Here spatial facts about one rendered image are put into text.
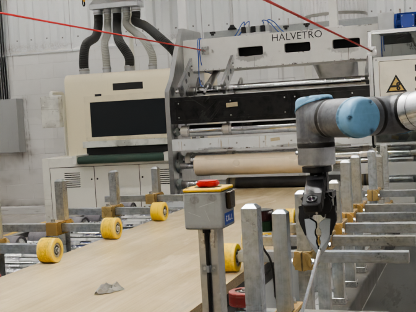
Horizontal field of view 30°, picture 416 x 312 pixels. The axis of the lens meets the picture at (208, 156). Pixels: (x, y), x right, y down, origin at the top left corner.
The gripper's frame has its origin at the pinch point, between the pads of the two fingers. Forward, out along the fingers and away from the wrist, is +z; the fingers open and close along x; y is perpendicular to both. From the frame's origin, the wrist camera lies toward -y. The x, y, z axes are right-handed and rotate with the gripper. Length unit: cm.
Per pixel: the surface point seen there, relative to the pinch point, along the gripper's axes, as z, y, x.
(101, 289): 10, -4, 56
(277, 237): -4.2, -6.5, 8.4
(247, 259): -3.8, -31.5, 8.7
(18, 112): -52, 822, 606
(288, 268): 3.3, -6.5, 6.3
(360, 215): 5, 98, 4
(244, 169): -1, 250, 91
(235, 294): 10.2, -4.4, 20.2
